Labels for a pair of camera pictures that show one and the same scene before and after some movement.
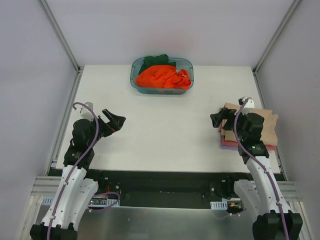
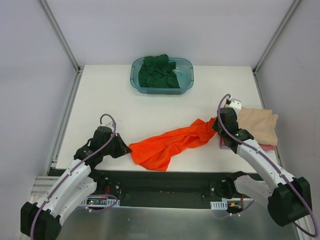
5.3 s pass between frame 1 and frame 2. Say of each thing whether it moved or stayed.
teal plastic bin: stayed
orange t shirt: moved
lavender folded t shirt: stayed
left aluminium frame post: stayed
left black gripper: moved
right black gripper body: moved
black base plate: stayed
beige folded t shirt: stayed
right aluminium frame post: stayed
